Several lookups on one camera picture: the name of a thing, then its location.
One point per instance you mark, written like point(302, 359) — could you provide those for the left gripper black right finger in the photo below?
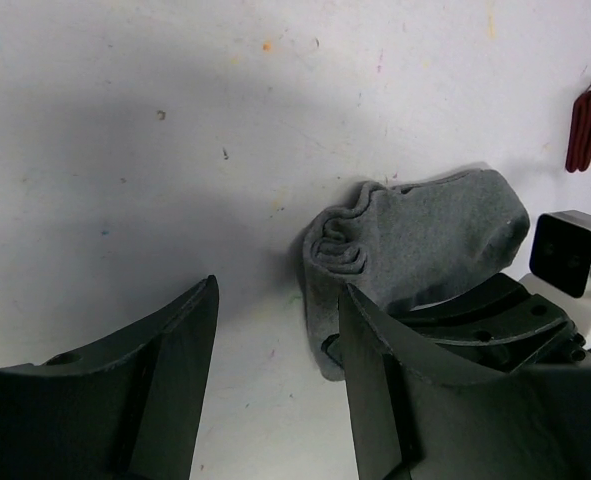
point(420, 412)

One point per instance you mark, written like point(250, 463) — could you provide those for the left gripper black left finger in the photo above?
point(126, 406)

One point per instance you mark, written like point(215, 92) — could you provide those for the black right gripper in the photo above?
point(496, 328)

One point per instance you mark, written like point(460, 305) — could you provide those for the grey sock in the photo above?
point(406, 246)

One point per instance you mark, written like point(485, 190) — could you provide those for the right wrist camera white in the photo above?
point(560, 265)

